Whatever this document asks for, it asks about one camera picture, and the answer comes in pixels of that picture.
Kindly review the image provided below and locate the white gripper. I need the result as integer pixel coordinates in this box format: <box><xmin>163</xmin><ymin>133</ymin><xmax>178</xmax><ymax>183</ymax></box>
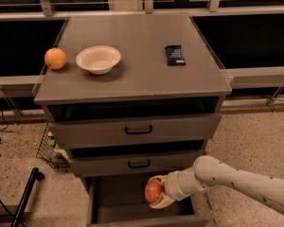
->
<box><xmin>148</xmin><ymin>167</ymin><xmax>199</xmax><ymax>209</ymax></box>

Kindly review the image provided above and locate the red apple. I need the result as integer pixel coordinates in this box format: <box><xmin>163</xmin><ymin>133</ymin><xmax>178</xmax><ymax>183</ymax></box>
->
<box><xmin>145</xmin><ymin>181</ymin><xmax>164</xmax><ymax>203</ymax></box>

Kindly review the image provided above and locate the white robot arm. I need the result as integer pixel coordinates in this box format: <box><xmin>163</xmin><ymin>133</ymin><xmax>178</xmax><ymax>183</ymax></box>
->
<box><xmin>145</xmin><ymin>156</ymin><xmax>284</xmax><ymax>215</ymax></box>

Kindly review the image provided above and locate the grey middle drawer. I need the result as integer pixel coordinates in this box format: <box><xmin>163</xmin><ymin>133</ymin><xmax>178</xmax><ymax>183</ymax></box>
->
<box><xmin>69</xmin><ymin>149</ymin><xmax>206</xmax><ymax>177</ymax></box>

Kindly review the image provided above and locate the grey drawer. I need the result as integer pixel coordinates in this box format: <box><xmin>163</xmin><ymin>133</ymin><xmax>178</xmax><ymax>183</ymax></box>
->
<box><xmin>49</xmin><ymin>113</ymin><xmax>222</xmax><ymax>148</ymax></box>
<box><xmin>69</xmin><ymin>149</ymin><xmax>206</xmax><ymax>177</ymax></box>
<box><xmin>84</xmin><ymin>171</ymin><xmax>209</xmax><ymax>227</ymax></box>

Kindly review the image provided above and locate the grey bottom drawer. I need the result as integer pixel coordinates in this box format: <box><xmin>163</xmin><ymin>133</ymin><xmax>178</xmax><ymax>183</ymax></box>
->
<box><xmin>84</xmin><ymin>171</ymin><xmax>209</xmax><ymax>227</ymax></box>

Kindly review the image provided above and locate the grey top drawer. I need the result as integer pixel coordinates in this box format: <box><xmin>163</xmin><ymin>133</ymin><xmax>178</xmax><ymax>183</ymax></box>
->
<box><xmin>49</xmin><ymin>113</ymin><xmax>222</xmax><ymax>148</ymax></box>

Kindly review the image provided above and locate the grey drawer cabinet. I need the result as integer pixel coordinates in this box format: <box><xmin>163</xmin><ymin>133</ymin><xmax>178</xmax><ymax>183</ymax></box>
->
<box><xmin>33</xmin><ymin>13</ymin><xmax>233</xmax><ymax>179</ymax></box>

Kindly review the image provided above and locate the black metal pole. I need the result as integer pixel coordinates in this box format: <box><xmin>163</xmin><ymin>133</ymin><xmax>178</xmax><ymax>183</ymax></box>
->
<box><xmin>10</xmin><ymin>167</ymin><xmax>44</xmax><ymax>227</ymax></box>

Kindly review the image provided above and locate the dark blue snack packet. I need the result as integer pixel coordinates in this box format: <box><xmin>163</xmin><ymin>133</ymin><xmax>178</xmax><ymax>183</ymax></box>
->
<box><xmin>165</xmin><ymin>44</ymin><xmax>186</xmax><ymax>66</ymax></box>

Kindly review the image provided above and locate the white paper bowl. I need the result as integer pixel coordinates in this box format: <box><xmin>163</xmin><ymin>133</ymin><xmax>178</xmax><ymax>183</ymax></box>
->
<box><xmin>76</xmin><ymin>45</ymin><xmax>121</xmax><ymax>75</ymax></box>

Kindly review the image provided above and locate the orange fruit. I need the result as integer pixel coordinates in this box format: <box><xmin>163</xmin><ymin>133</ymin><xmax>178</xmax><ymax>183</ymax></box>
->
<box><xmin>44</xmin><ymin>48</ymin><xmax>67</xmax><ymax>70</ymax></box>

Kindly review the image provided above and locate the black middle drawer handle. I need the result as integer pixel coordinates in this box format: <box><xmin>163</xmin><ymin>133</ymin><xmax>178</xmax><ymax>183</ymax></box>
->
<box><xmin>128</xmin><ymin>160</ymin><xmax>151</xmax><ymax>169</ymax></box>

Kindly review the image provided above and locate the black drawer handle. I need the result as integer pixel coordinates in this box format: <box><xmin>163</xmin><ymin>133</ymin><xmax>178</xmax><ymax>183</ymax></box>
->
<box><xmin>128</xmin><ymin>160</ymin><xmax>151</xmax><ymax>169</ymax></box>
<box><xmin>124</xmin><ymin>125</ymin><xmax>152</xmax><ymax>135</ymax></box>

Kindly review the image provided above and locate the black top drawer handle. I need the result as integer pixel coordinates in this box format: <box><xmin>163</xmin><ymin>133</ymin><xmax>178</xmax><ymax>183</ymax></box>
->
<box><xmin>124</xmin><ymin>125</ymin><xmax>152</xmax><ymax>135</ymax></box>

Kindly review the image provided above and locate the black wire basket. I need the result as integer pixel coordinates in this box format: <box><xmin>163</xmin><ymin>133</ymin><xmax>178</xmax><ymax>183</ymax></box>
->
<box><xmin>36</xmin><ymin>126</ymin><xmax>70</xmax><ymax>169</ymax></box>

